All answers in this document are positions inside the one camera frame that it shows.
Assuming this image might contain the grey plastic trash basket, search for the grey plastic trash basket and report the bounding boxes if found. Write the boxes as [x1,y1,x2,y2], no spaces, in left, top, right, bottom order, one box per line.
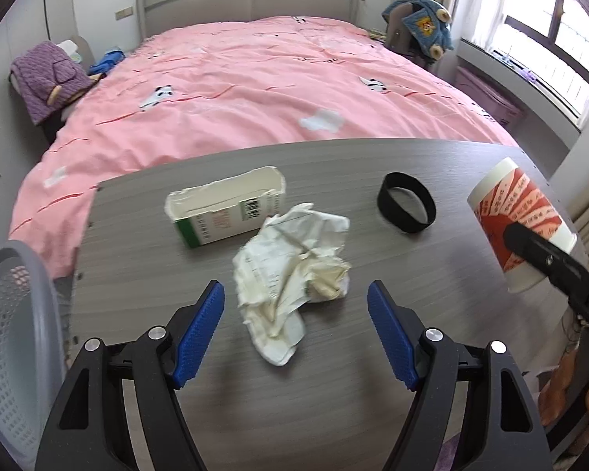
[0,240,66,470]

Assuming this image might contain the orange white paper cup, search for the orange white paper cup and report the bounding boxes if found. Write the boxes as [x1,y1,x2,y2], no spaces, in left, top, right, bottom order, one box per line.
[467,157,577,294]

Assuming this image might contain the blue denim jacket on chair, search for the blue denim jacket on chair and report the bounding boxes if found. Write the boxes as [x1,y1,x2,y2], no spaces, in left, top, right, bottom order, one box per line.
[382,0,453,64]

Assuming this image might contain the pink bed duvet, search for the pink bed duvet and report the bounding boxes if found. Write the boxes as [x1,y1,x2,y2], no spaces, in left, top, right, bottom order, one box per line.
[9,16,514,277]

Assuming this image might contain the white paper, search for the white paper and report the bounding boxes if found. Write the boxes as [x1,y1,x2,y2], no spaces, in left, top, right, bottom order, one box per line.
[233,203,351,367]

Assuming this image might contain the purple fuzzy garment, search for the purple fuzzy garment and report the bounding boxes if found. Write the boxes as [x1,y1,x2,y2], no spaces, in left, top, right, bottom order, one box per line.
[9,39,98,127]

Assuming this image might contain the white wardrobe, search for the white wardrobe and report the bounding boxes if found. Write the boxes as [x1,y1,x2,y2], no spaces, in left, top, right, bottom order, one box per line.
[0,0,80,208]

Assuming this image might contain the green white carton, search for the green white carton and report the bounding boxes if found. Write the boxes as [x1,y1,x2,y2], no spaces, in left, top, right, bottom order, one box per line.
[165,166,286,249]

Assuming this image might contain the blue item on nightstand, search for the blue item on nightstand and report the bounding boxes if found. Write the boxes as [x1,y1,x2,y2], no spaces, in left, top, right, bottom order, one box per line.
[88,49,125,75]

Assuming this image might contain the window with dark frame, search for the window with dark frame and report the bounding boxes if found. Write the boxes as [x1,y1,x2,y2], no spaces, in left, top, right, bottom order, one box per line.
[467,0,589,123]

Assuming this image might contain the black elastic band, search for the black elastic band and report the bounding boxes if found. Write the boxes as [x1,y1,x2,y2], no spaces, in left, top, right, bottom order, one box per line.
[377,171,437,235]

